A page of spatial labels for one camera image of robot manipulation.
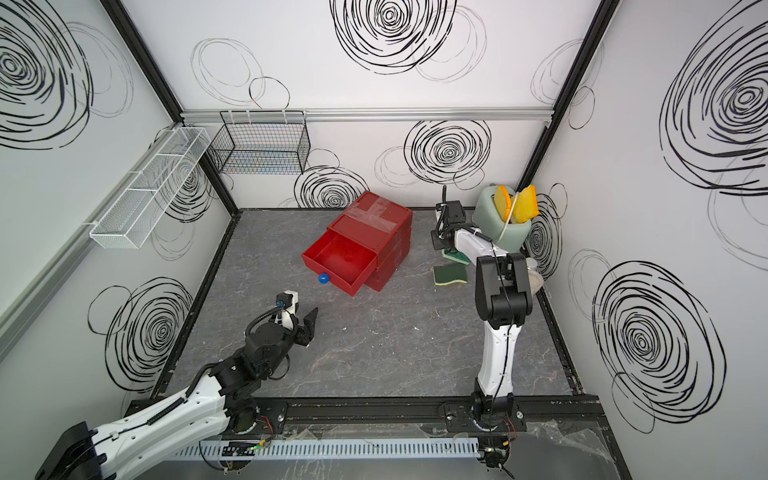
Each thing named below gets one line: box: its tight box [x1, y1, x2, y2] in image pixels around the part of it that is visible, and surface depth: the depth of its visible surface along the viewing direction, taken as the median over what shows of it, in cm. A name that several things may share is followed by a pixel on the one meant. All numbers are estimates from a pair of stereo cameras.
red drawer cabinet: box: [302, 191, 413, 297], surface depth 88 cm
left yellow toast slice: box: [494, 185, 511, 223], surface depth 96 cm
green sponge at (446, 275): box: [432, 265, 468, 286], surface depth 101 cm
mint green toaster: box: [474, 185, 532, 253], surface depth 99 cm
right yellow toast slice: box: [513, 185, 540, 224], surface depth 97 cm
